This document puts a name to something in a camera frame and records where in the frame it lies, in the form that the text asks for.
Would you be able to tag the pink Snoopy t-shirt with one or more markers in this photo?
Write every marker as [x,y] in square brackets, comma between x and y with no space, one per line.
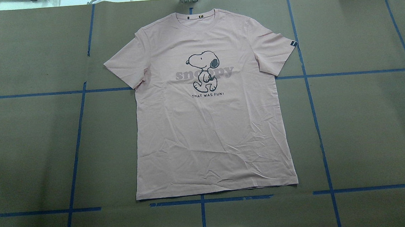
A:
[208,113]

